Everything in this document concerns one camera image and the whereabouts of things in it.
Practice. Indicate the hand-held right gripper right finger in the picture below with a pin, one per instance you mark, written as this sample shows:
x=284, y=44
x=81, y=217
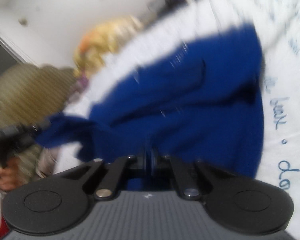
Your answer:
x=182, y=177

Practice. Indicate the white script-printed bedspread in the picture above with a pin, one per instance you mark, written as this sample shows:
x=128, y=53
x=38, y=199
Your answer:
x=285, y=80

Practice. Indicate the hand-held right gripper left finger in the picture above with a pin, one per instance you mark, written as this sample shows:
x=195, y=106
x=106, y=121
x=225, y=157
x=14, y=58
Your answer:
x=112, y=177

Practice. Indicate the yellow quilt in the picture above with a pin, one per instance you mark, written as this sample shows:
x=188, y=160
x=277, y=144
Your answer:
x=107, y=40

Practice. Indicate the blue beaded sweater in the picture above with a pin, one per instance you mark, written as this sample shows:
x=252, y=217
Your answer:
x=190, y=92

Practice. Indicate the person's left hand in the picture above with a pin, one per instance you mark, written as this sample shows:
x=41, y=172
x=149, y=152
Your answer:
x=7, y=180

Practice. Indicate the purple floral sheet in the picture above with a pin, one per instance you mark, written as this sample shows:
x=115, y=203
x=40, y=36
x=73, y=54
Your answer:
x=81, y=83

